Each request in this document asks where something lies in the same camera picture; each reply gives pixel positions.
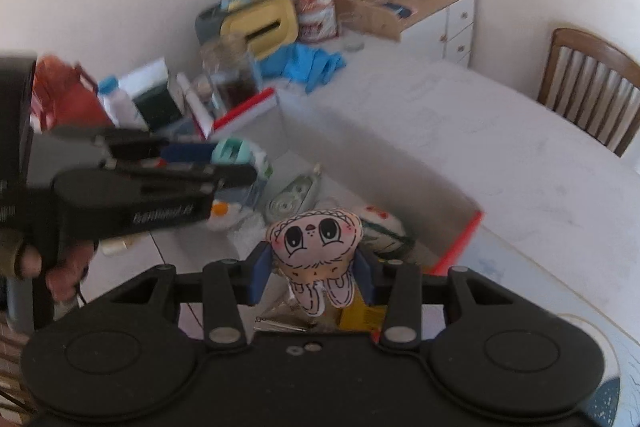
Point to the green yellow tissue box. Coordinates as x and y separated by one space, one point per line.
260 24

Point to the correction tape dispenser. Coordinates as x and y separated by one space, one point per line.
287 202

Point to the wooden slat-back chair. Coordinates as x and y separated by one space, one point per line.
590 92

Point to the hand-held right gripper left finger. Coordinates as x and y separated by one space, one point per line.
261 277

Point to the red cardboard box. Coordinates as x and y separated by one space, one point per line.
350 147

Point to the blue white bottle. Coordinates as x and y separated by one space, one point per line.
117 104

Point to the blue gloves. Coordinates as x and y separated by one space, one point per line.
305 64

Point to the person's left hand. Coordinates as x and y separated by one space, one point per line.
65 272

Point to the white wooden sideboard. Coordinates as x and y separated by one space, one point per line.
450 27

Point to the clear plastic packet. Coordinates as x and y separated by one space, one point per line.
245 227

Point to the dark green booklet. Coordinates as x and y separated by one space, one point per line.
157 109

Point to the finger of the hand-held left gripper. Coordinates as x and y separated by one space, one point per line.
185 151
230 176

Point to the glass jar dark liquid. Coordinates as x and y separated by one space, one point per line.
235 82

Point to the small yellow box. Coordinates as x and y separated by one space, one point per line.
362 319

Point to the white paper sheet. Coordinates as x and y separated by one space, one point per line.
145 74

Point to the rolled white paper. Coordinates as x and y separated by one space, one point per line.
192 107

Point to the silver foil packet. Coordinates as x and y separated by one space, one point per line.
285 314

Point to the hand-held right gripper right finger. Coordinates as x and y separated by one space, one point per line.
364 279

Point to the small mint green object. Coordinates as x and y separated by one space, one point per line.
230 152

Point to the clear glass cup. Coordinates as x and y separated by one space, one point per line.
352 34

